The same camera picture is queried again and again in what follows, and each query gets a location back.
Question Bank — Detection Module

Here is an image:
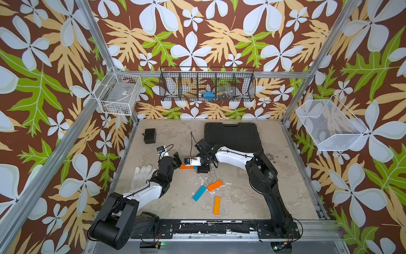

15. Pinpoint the orange block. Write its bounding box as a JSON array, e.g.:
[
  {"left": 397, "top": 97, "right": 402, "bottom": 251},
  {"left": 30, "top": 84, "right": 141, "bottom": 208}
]
[
  {"left": 179, "top": 164, "right": 194, "bottom": 170},
  {"left": 213, "top": 197, "right": 221, "bottom": 215},
  {"left": 207, "top": 180, "right": 223, "bottom": 192}
]

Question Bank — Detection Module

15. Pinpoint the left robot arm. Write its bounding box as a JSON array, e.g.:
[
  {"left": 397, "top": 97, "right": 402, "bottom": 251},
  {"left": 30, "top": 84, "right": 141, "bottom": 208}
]
[{"left": 88, "top": 152, "right": 182, "bottom": 250}]

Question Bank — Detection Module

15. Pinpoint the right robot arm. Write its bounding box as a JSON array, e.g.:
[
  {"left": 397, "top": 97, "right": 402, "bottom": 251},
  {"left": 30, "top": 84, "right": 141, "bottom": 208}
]
[{"left": 185, "top": 139, "right": 300, "bottom": 240}]

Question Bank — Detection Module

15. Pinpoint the white cloth glove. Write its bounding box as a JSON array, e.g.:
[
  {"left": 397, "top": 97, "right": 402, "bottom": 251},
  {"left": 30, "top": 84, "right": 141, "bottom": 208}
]
[{"left": 130, "top": 165, "right": 156, "bottom": 192}]

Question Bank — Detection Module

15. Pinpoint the small black box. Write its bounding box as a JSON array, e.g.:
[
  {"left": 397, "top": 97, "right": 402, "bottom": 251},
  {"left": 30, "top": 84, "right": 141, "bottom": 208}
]
[{"left": 143, "top": 129, "right": 156, "bottom": 144}]

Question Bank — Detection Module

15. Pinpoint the black plastic tool case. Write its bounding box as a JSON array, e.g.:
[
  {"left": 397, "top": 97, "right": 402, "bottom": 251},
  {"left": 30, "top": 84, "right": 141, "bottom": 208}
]
[{"left": 204, "top": 122, "right": 263, "bottom": 153}]

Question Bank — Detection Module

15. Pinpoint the blue object in basket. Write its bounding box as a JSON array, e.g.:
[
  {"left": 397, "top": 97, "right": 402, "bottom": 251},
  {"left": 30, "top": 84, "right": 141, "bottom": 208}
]
[{"left": 203, "top": 92, "right": 216, "bottom": 102}]

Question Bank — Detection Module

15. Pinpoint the orange block bottom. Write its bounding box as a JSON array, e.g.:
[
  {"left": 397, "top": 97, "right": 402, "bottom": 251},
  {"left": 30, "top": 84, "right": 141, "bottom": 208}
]
[{"left": 213, "top": 197, "right": 221, "bottom": 215}]

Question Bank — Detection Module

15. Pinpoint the white mesh basket right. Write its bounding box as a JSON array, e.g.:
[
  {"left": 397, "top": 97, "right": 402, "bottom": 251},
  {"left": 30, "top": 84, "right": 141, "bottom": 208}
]
[{"left": 295, "top": 95, "right": 368, "bottom": 151}]

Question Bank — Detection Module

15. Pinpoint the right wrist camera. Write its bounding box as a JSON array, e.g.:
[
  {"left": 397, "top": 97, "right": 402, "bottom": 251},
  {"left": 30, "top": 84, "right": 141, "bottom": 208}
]
[{"left": 184, "top": 157, "right": 202, "bottom": 167}]

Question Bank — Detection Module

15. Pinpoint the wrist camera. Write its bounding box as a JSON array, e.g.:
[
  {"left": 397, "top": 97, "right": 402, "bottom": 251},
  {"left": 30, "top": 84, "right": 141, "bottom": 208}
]
[
  {"left": 184, "top": 157, "right": 202, "bottom": 167},
  {"left": 156, "top": 146, "right": 167, "bottom": 158}
]

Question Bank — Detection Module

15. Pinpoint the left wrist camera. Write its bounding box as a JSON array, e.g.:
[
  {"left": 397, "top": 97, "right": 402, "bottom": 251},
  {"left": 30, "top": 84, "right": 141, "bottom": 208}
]
[{"left": 156, "top": 146, "right": 167, "bottom": 158}]

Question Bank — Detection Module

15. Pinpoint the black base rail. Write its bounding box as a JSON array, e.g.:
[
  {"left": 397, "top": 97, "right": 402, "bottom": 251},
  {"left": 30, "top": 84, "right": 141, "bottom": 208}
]
[{"left": 131, "top": 219, "right": 302, "bottom": 241}]

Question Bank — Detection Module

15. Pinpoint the black wire basket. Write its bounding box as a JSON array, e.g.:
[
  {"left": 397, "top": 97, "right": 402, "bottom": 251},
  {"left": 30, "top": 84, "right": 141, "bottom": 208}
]
[{"left": 159, "top": 66, "right": 256, "bottom": 102}]

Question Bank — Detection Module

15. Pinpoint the white wire basket left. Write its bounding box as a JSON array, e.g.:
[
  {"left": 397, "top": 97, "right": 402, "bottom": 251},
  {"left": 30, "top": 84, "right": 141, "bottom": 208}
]
[{"left": 95, "top": 67, "right": 143, "bottom": 116}]

